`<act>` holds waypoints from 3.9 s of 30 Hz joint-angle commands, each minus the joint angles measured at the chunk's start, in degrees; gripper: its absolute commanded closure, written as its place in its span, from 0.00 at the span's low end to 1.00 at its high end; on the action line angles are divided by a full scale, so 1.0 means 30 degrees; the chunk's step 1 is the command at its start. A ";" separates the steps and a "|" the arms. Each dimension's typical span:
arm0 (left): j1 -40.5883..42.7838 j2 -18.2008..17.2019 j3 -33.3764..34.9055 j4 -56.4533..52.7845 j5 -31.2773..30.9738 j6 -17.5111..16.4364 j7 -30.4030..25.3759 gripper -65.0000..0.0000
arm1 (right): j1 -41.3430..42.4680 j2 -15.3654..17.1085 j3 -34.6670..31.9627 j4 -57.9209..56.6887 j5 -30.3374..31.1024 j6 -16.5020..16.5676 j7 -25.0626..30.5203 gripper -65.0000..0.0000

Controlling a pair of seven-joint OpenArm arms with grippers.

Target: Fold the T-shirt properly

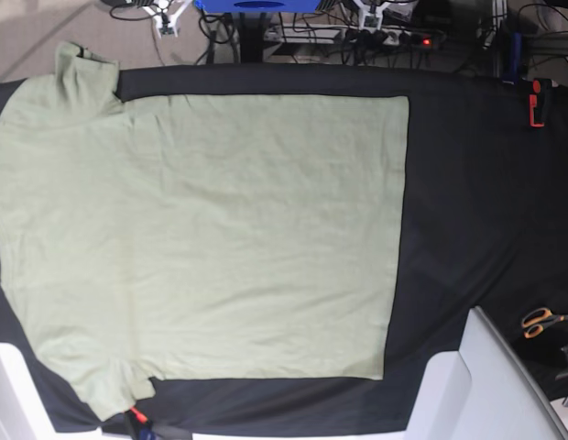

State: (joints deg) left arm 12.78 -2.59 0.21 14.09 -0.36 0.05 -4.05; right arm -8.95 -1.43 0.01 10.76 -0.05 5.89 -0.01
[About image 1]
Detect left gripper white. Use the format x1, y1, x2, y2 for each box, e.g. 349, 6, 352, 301
353, 0, 391, 29

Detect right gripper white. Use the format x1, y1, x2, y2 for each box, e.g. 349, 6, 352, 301
142, 0, 191, 38

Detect light green T-shirt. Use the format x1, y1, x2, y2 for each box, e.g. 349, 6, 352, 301
0, 44, 409, 420

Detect blue box on stand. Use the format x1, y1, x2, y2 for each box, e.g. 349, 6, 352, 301
193, 0, 321, 14

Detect white power strip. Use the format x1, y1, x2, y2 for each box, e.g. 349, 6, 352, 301
263, 22, 447, 50

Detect black stand pole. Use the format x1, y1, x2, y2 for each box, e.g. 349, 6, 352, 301
234, 12, 272, 63

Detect red black clamp right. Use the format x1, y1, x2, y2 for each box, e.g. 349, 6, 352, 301
529, 78, 553, 128

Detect red black clamp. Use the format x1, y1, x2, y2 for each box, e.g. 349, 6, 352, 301
529, 78, 553, 128
124, 407, 157, 440

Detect black table cloth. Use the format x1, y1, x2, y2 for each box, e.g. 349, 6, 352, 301
0, 62, 568, 437

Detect white bin right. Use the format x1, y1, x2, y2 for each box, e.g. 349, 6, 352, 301
404, 307, 568, 440

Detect white bin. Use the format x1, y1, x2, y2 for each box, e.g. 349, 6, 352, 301
0, 343, 56, 440
404, 307, 568, 440

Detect red black clamp bottom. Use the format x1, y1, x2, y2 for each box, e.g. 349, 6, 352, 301
124, 407, 157, 440

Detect white bin left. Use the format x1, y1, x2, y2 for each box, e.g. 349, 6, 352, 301
0, 343, 56, 440

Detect blue clamp on frame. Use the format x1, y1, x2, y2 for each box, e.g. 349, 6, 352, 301
501, 32, 522, 84

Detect orange handled scissors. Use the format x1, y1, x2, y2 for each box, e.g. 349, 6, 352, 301
520, 307, 568, 339

